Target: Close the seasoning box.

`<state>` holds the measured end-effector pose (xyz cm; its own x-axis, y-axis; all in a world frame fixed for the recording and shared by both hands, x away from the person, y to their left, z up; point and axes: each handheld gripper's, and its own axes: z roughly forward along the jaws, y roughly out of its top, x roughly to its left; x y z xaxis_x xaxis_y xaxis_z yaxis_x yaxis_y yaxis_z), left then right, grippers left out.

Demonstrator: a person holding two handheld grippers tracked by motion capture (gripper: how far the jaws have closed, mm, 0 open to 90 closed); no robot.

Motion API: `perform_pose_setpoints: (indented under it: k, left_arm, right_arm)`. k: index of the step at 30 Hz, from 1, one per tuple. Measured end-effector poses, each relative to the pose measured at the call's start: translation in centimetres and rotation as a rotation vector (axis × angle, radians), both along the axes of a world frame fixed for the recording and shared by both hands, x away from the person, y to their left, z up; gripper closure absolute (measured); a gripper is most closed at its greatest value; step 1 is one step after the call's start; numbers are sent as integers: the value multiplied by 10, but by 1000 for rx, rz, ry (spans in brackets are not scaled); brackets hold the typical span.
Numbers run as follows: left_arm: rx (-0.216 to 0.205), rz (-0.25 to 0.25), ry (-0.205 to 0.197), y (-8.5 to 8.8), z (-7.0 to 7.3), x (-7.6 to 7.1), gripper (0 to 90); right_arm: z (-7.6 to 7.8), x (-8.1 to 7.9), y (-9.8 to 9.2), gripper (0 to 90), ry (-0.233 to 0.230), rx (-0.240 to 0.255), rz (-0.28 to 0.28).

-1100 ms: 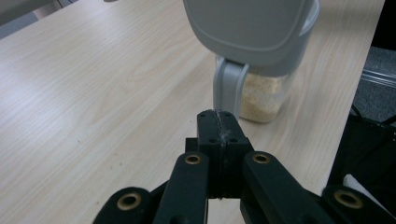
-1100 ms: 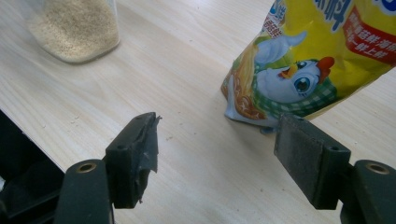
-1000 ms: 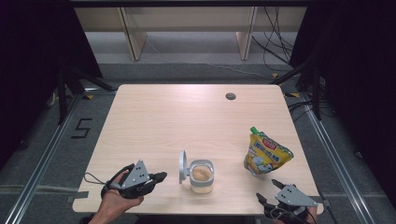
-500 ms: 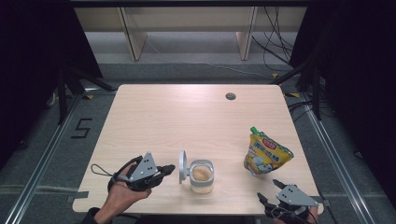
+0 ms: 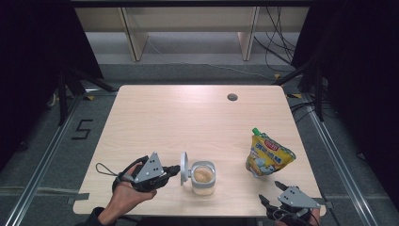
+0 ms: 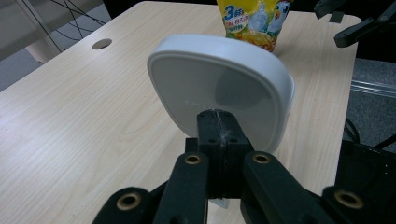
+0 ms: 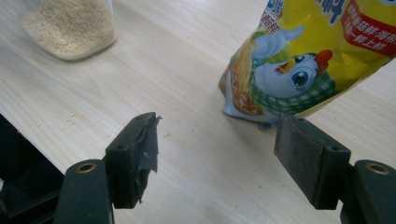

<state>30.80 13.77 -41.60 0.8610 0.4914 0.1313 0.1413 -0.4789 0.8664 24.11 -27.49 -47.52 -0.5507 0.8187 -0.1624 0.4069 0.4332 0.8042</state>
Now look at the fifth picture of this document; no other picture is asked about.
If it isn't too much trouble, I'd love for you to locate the metal floor rail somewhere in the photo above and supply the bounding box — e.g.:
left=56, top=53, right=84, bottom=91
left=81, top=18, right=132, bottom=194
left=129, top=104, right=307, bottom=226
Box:
left=4, top=93, right=83, bottom=226
left=301, top=93, right=375, bottom=226

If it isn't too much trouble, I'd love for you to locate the person's left hand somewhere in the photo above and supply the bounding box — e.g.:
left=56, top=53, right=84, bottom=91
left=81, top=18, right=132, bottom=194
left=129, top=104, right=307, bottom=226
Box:
left=99, top=162, right=158, bottom=226

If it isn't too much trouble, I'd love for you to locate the black metal stand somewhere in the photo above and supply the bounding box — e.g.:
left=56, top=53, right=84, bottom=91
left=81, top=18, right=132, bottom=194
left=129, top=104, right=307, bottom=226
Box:
left=271, top=56, right=326, bottom=122
left=56, top=64, right=119, bottom=127

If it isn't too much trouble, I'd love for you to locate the thin white floor cable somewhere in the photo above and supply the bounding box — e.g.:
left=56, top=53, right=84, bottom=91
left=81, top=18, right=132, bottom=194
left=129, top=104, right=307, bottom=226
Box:
left=146, top=37, right=275, bottom=80

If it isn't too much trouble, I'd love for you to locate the bundle of black cables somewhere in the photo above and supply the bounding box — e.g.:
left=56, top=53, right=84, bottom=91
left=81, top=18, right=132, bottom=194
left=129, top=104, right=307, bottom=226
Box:
left=252, top=7, right=297, bottom=73

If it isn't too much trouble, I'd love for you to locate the yellow spout pouch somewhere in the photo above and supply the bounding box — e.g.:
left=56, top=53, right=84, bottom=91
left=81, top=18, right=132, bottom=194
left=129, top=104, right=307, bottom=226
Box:
left=245, top=126, right=297, bottom=179

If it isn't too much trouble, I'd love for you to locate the thin black wrist cord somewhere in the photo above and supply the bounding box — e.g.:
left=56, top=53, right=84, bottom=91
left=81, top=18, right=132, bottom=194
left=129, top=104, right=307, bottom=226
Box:
left=95, top=162, right=120, bottom=178

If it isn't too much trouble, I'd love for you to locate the grey tape strip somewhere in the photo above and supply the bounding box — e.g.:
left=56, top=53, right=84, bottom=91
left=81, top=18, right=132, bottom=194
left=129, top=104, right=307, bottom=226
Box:
left=67, top=192, right=90, bottom=205
left=314, top=197, right=334, bottom=209

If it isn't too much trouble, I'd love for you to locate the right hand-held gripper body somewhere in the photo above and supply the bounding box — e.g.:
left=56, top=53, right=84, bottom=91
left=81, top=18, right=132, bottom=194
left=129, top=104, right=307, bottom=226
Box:
left=266, top=186, right=322, bottom=226

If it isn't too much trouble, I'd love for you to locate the pale wooden shelf unit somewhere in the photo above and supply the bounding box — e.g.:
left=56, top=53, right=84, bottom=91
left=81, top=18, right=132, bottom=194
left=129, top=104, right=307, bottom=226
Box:
left=74, top=7, right=311, bottom=62

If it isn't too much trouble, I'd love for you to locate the person's right hand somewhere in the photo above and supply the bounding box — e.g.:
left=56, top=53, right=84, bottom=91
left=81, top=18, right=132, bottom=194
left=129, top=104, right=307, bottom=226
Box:
left=274, top=207, right=322, bottom=226

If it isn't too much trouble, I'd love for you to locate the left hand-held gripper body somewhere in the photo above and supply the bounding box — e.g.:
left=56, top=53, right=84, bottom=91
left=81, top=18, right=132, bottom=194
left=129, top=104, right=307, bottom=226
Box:
left=112, top=151, right=173, bottom=193

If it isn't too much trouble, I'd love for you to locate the clear jar with grey lid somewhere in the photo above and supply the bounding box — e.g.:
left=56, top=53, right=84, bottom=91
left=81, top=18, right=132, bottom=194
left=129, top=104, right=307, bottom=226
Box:
left=180, top=151, right=217, bottom=197

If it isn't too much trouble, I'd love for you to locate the black curtain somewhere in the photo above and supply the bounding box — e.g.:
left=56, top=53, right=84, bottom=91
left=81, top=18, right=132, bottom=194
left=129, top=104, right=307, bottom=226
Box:
left=0, top=0, right=105, bottom=172
left=291, top=0, right=399, bottom=205

